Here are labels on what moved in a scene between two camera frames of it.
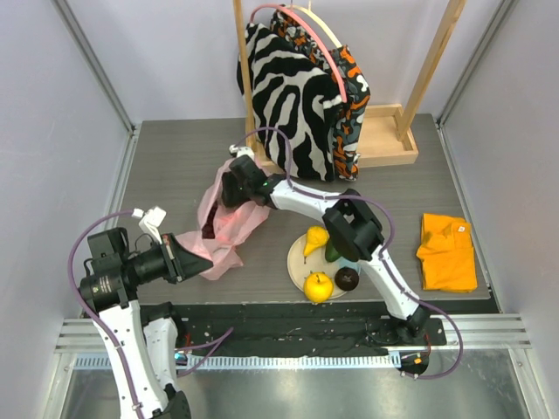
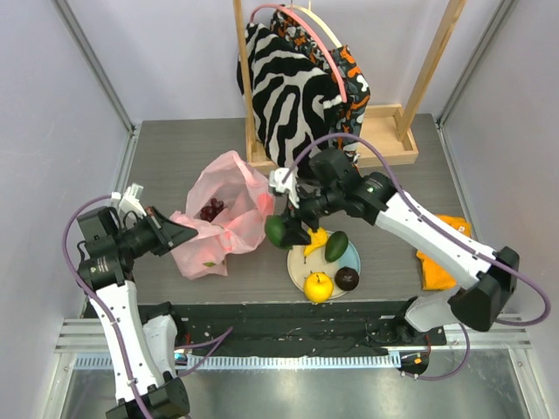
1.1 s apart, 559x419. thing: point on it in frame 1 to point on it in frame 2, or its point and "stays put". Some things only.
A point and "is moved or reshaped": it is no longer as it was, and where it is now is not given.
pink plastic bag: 224,228 is moved or reshaped
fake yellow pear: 317,236 stays put
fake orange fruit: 318,287 stays put
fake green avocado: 331,255 stays put
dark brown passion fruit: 346,278 stays put
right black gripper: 232,188 to 303,216
